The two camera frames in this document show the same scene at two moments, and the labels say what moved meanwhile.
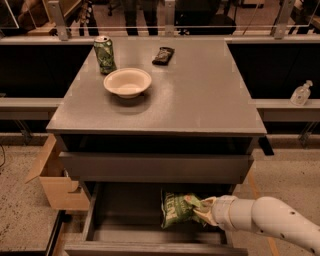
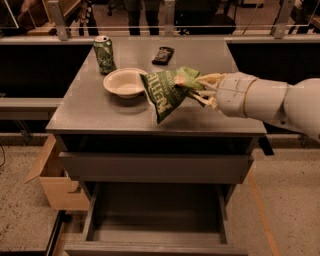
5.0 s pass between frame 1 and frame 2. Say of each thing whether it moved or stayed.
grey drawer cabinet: stayed
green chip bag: moved
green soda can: stayed
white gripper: moved
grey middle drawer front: stayed
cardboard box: stayed
